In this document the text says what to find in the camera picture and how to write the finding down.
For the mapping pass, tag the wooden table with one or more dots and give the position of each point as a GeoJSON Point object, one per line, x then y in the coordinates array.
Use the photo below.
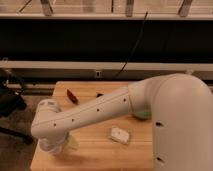
{"type": "Point", "coordinates": [83, 132]}

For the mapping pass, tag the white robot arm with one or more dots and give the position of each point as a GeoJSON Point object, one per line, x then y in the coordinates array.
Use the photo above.
{"type": "Point", "coordinates": [182, 119]}

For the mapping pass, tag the wall power outlet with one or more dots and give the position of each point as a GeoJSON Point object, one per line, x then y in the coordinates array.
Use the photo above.
{"type": "Point", "coordinates": [98, 74]}

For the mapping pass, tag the white packet in wrapper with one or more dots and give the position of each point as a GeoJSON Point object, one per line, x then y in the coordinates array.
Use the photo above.
{"type": "Point", "coordinates": [119, 135]}

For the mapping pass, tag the green bowl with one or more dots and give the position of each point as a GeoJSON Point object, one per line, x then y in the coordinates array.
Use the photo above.
{"type": "Point", "coordinates": [142, 114]}

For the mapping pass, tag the black office chair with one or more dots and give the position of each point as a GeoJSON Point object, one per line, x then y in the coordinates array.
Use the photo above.
{"type": "Point", "coordinates": [11, 100]}

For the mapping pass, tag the red chili pepper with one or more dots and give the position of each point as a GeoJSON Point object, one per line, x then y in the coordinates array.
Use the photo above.
{"type": "Point", "coordinates": [72, 97]}

